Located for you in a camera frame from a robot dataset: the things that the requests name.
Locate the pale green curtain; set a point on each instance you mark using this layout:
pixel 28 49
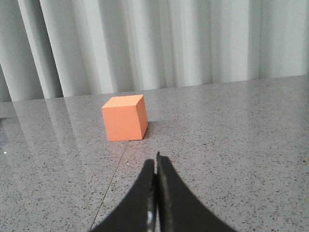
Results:
pixel 64 48

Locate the orange foam cube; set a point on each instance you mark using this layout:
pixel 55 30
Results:
pixel 125 118

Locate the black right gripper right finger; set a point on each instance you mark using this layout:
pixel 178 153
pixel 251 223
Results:
pixel 179 209

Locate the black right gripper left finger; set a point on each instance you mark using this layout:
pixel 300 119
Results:
pixel 135 213

